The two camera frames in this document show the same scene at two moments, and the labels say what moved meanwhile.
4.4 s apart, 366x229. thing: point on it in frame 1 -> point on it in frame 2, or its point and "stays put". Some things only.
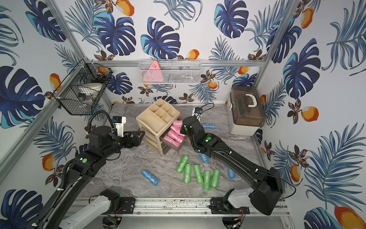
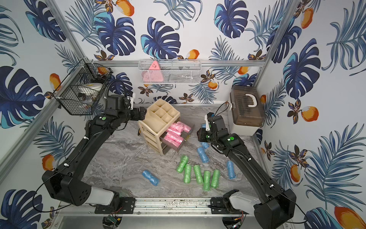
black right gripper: (183, 130) -> (201, 135)
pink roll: (171, 141) stays put
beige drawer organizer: (152, 119) stays put
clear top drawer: (173, 138) stays put
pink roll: (178, 138) stays put
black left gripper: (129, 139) -> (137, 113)
